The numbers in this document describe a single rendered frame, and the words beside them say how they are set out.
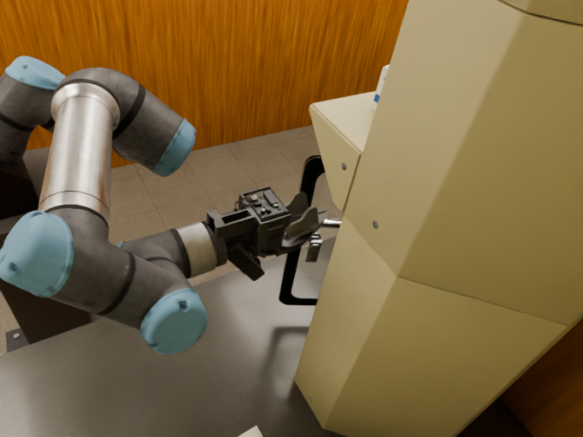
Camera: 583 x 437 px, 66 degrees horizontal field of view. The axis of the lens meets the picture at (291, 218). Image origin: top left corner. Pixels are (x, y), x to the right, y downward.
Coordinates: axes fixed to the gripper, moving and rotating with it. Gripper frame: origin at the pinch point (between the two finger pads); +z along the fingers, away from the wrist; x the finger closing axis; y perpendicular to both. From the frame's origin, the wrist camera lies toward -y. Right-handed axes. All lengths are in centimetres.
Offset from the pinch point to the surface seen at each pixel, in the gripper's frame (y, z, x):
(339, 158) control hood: 20.0, -6.2, -7.7
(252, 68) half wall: -77, 86, 184
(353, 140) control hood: 23.1, -5.4, -8.5
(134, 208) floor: -128, -2, 146
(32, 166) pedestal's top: -34, -41, 75
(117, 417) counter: -34, -39, -3
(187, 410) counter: -33.9, -27.3, -7.5
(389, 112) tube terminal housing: 29.8, -6.2, -13.1
